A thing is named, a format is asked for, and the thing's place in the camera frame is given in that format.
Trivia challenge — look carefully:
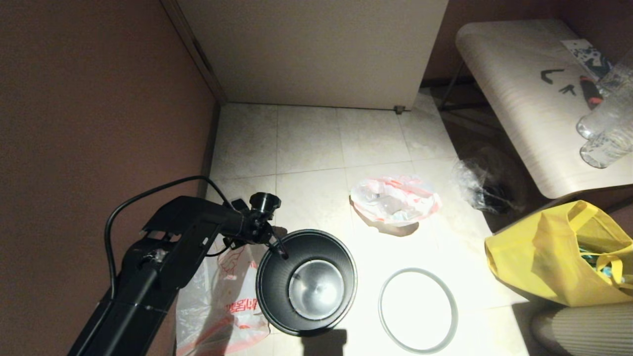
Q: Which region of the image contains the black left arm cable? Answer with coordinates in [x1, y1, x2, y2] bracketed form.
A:
[103, 175, 234, 298]

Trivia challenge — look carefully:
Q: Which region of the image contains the red and black tool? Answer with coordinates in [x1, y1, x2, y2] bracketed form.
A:
[579, 76, 605, 111]

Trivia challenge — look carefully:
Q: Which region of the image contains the beige ribbed cylinder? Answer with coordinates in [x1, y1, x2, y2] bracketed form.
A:
[531, 302, 633, 356]

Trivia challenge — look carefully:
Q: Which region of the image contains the red-printed bag holding bottles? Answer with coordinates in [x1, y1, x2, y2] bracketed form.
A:
[350, 175, 443, 227]

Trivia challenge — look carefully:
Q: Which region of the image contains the black trash bin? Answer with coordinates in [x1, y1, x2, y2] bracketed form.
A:
[255, 228, 358, 337]

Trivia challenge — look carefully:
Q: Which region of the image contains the crumpled clear plastic wrap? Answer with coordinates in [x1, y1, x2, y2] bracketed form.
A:
[452, 158, 515, 215]

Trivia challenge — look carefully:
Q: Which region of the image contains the yellow fabric tote bag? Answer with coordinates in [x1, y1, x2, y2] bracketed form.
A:
[484, 200, 633, 308]

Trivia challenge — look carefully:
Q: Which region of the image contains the clear crushed plastic bottle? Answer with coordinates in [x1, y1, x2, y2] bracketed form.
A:
[358, 185, 384, 204]

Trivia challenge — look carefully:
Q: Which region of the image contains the blue printed paper sheet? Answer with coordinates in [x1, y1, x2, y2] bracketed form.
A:
[561, 38, 619, 83]

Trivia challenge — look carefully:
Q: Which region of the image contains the white wood-grain table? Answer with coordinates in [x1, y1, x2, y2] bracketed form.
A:
[439, 19, 633, 200]

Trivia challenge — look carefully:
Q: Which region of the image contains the clear plastic water bottle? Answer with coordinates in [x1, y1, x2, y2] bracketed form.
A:
[580, 126, 633, 170]
[576, 53, 633, 140]

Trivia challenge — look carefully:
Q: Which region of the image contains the grey bin rim ring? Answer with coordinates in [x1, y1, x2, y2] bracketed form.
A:
[378, 267, 458, 355]

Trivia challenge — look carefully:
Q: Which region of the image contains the flat red-printed plastic bag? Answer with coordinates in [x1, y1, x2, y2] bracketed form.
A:
[175, 226, 288, 356]

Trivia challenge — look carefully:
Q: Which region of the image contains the white cabinet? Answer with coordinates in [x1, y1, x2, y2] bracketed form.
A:
[177, 0, 451, 115]

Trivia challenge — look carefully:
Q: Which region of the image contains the teal printed packet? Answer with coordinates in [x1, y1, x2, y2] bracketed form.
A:
[578, 244, 633, 290]

